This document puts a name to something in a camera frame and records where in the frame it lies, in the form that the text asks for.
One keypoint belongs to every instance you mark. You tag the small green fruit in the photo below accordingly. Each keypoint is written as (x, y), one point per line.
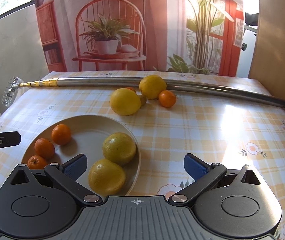
(143, 99)

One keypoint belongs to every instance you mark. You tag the large yellow grapefruit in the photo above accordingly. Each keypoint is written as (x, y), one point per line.
(151, 86)
(124, 102)

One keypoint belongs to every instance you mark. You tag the black device on stand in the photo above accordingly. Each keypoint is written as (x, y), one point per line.
(251, 23)

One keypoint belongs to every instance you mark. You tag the cream round plate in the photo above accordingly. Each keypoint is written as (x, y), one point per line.
(88, 133)

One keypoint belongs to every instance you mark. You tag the yellow-green lemon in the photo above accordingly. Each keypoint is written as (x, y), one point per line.
(119, 148)

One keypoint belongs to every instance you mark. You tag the plaid floral tablecloth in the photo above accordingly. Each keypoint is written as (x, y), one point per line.
(215, 129)

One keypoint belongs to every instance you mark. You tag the yellow lemon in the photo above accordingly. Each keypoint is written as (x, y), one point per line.
(106, 177)

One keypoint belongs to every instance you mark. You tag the large yellow grapefruit back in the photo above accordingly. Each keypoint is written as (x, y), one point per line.
(151, 86)

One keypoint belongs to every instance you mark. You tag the wooden board panel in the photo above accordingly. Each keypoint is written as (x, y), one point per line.
(268, 63)

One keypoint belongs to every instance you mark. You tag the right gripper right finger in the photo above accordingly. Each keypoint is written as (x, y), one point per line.
(215, 183)

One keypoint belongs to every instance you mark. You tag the orange tangerine with stem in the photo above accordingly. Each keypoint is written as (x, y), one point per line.
(36, 162)

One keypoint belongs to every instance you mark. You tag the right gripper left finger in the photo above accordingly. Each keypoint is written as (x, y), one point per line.
(54, 183)

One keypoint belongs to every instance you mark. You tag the large yellow grapefruit front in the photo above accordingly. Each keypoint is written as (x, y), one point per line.
(124, 102)

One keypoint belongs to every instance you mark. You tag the printed room backdrop cloth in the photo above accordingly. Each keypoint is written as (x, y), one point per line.
(186, 36)

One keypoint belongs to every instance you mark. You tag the telescopic steel gold pole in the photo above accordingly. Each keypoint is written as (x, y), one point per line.
(15, 83)

